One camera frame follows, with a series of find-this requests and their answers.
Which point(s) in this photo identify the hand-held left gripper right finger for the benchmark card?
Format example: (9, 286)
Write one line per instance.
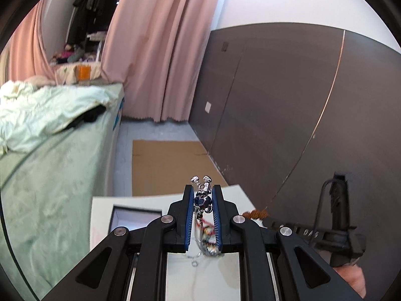
(216, 222)

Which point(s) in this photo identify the flat cardboard sheet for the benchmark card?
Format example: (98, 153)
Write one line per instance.
(169, 169)

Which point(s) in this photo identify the hanging dark clothes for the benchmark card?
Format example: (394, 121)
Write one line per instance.
(91, 0)

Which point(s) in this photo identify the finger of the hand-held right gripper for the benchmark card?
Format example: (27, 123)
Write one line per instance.
(297, 230)

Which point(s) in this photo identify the dark wall plate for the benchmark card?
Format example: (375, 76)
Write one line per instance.
(224, 47)

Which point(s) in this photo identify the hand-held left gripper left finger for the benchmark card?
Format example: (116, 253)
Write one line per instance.
(188, 222)

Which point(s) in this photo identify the bed with green sheet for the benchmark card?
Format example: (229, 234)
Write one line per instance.
(53, 200)

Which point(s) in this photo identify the person's right hand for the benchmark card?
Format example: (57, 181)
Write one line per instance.
(352, 279)

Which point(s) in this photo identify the black jewelry box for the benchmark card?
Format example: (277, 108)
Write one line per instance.
(134, 216)

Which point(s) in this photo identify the cream printed pillow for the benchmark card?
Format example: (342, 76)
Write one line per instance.
(67, 73)

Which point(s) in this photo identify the pile of plush toys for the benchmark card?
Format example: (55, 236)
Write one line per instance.
(72, 55)

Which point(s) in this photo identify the white wall switch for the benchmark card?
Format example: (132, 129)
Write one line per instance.
(208, 107)

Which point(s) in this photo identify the wide pink curtain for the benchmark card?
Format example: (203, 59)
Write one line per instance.
(156, 53)

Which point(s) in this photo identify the narrow pink curtain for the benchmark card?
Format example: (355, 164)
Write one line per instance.
(31, 50)

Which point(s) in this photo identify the pale green duvet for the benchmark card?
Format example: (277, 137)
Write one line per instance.
(37, 113)

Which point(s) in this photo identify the black cloth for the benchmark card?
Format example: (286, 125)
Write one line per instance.
(89, 116)

